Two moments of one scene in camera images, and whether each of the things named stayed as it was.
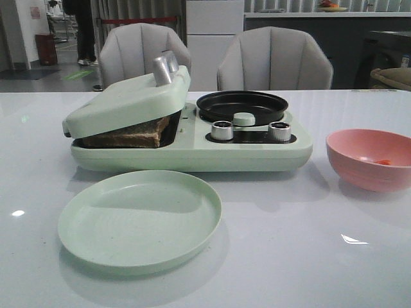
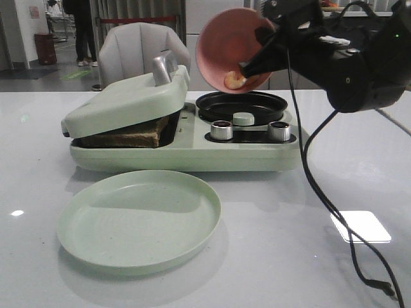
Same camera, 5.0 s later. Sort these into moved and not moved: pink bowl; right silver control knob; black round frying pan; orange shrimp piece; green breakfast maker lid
Moved: orange shrimp piece; pink bowl
Not moved: black round frying pan; green breakfast maker lid; right silver control knob
